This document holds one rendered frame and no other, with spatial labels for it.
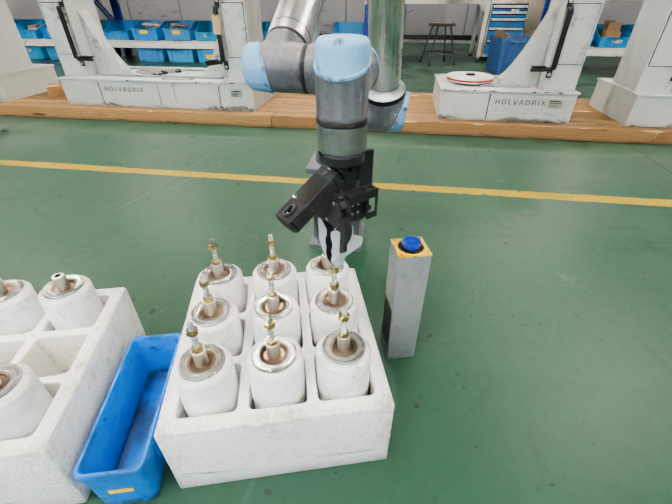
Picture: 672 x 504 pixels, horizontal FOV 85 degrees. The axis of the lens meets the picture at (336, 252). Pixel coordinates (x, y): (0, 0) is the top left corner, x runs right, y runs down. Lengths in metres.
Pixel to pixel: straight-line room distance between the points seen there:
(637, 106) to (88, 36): 3.65
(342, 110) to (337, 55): 0.07
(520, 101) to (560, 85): 0.25
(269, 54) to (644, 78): 2.63
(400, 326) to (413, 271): 0.16
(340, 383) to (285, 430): 0.12
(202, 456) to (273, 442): 0.12
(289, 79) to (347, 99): 0.15
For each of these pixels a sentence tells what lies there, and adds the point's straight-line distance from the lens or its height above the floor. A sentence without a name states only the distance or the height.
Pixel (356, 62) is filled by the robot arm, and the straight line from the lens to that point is 0.53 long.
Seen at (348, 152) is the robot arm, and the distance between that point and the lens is 0.55.
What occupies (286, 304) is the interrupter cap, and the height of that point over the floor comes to 0.25.
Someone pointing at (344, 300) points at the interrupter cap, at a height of 0.25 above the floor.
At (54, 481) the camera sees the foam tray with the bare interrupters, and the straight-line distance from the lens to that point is 0.85.
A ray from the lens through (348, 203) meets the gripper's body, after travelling 0.59.
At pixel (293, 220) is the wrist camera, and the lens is 0.55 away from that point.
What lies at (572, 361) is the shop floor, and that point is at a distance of 1.12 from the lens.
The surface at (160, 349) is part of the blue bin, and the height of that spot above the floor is 0.08.
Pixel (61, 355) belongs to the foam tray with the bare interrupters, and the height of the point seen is 0.12.
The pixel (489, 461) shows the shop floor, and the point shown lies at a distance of 0.88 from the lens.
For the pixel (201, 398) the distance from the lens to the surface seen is 0.67.
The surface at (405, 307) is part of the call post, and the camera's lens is 0.85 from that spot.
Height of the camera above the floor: 0.75
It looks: 35 degrees down
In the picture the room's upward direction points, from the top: straight up
